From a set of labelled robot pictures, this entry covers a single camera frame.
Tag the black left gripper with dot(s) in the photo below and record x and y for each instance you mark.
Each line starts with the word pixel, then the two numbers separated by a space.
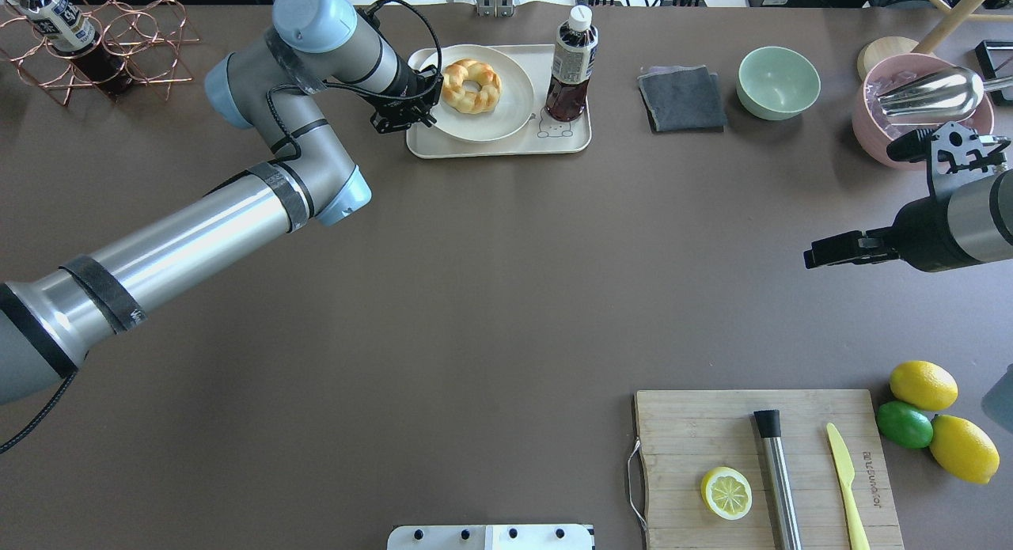
pixel 408 84

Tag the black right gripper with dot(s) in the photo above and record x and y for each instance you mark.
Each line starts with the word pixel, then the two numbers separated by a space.
pixel 923 233

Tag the braided glazed donut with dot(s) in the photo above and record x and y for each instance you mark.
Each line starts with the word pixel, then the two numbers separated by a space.
pixel 471 86

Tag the white round plate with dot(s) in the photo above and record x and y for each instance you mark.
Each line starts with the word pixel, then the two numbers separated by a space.
pixel 511 113

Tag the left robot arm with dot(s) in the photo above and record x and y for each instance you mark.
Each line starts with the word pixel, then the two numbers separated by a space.
pixel 49 326

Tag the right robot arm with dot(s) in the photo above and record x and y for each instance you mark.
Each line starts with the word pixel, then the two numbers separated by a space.
pixel 965 220

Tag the cream rabbit tray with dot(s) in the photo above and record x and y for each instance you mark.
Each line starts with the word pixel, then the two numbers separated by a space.
pixel 541 135

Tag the dark tea bottle on tray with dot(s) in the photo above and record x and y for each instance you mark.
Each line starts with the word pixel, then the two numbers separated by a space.
pixel 576 44

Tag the pink ice bucket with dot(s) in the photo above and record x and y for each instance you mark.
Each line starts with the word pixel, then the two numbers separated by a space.
pixel 869 128

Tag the yellow lemon upper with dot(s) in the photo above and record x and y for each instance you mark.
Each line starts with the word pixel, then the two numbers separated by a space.
pixel 924 385

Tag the yellow lemon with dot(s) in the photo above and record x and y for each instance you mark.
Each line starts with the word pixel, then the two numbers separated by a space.
pixel 963 449
pixel 924 385

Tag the green bowl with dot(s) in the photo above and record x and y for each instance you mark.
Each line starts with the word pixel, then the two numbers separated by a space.
pixel 776 83

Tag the green lime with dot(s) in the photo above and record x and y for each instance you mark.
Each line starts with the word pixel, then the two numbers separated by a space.
pixel 904 424

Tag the steel ice scoop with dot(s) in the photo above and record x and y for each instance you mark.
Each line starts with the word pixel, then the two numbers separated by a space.
pixel 951 94

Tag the round wooden lid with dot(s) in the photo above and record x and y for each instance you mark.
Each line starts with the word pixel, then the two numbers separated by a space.
pixel 879 49

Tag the grey folded cloth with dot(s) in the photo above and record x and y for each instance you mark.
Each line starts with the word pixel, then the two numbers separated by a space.
pixel 680 98

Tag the yellow lemon lower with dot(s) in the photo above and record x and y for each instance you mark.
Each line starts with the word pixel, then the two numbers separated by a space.
pixel 963 449

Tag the bamboo cutting board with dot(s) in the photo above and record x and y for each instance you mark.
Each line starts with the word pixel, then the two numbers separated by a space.
pixel 684 433

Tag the steel cylinder muddler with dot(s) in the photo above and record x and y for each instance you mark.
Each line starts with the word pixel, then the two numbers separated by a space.
pixel 769 428

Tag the half lemon slice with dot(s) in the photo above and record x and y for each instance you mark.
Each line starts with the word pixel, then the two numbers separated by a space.
pixel 727 493

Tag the yellow plastic knife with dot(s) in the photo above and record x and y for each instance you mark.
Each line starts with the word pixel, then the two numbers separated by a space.
pixel 846 475

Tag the copper wire bottle rack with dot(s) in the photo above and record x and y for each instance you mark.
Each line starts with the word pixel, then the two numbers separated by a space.
pixel 149 35

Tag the bottle in wire rack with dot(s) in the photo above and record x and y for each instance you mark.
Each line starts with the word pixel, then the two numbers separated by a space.
pixel 75 38

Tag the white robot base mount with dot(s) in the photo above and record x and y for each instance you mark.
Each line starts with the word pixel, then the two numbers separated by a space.
pixel 535 535

